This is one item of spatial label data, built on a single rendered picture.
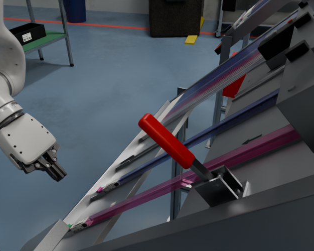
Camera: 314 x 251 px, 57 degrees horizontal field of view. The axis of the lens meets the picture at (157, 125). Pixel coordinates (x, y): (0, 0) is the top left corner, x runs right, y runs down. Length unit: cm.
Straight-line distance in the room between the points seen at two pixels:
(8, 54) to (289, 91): 65
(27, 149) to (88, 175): 115
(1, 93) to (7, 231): 107
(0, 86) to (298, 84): 63
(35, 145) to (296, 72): 58
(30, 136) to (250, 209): 57
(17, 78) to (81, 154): 127
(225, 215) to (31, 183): 169
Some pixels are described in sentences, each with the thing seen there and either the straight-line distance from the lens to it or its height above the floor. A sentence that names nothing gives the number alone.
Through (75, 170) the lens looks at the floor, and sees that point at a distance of 188.
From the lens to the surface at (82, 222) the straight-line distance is 56.
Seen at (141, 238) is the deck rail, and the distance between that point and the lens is 32.
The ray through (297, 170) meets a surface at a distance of 26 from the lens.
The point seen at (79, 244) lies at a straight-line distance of 52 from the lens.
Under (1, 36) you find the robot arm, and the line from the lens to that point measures 69.
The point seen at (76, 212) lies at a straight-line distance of 68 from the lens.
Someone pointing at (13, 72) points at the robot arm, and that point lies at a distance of 78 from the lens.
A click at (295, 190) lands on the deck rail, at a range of 22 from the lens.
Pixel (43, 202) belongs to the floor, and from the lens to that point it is 175.
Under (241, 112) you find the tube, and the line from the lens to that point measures 41.
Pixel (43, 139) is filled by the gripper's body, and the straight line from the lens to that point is 72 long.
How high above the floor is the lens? 124
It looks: 34 degrees down
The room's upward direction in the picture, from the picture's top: straight up
